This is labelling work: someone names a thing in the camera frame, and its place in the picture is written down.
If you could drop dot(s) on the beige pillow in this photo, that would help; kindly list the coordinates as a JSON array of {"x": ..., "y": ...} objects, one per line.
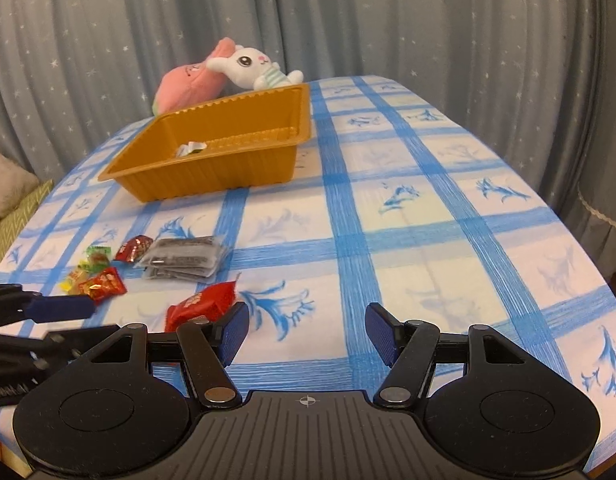
[{"x": 5, "y": 185}]

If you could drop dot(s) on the golden plastic tray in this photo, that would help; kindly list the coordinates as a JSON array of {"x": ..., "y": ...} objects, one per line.
[{"x": 213, "y": 175}]

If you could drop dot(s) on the white rabbit plush toy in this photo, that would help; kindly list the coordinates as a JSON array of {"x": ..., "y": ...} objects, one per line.
[{"x": 248, "y": 62}]

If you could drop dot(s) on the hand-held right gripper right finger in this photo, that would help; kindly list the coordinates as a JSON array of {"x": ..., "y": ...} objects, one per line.
[{"x": 380, "y": 332}]

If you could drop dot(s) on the yellow candy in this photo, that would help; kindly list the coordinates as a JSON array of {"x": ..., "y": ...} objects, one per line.
[{"x": 74, "y": 280}]

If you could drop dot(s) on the green and white snack wrapper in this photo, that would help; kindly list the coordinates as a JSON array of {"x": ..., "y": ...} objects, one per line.
[{"x": 190, "y": 148}]

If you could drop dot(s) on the red and gold candy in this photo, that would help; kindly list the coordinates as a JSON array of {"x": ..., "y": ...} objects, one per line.
[{"x": 105, "y": 284}]

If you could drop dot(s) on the pink plush toy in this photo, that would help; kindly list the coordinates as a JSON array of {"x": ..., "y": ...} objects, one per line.
[{"x": 188, "y": 85}]

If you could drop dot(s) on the grey snack packet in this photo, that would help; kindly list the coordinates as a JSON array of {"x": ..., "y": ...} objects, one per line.
[
  {"x": 175, "y": 276},
  {"x": 185, "y": 255}
]

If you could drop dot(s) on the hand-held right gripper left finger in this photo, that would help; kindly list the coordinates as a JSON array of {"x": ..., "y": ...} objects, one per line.
[{"x": 236, "y": 332}]

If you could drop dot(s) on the large red snack packet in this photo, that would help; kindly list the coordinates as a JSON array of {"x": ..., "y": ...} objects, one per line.
[{"x": 203, "y": 305}]

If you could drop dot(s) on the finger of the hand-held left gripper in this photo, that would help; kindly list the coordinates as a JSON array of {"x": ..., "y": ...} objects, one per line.
[
  {"x": 63, "y": 308},
  {"x": 70, "y": 342}
]

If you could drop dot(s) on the grey lace-trimmed cloth cover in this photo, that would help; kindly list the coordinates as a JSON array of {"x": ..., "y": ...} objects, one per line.
[{"x": 601, "y": 242}]

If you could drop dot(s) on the grey star-print curtain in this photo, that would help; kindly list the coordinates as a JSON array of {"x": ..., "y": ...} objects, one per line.
[{"x": 387, "y": 20}]

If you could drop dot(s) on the green zigzag cushion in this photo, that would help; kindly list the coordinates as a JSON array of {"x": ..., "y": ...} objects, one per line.
[{"x": 20, "y": 220}]

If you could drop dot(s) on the dark red candy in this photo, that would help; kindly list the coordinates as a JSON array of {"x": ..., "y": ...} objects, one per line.
[{"x": 133, "y": 249}]

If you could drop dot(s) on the green candy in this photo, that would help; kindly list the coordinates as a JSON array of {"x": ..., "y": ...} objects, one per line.
[{"x": 99, "y": 254}]

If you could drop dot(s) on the blue checked tablecloth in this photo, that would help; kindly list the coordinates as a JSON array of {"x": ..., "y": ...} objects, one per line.
[{"x": 412, "y": 240}]

